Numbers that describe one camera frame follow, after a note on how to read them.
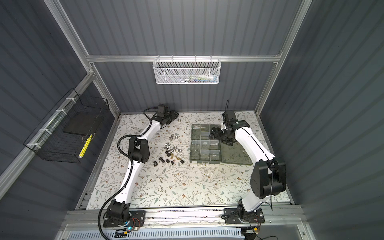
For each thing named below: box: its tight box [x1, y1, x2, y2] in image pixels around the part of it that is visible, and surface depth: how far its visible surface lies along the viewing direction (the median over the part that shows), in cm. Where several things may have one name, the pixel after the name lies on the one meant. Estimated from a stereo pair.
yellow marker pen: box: [78, 134, 93, 159], surface depth 70 cm
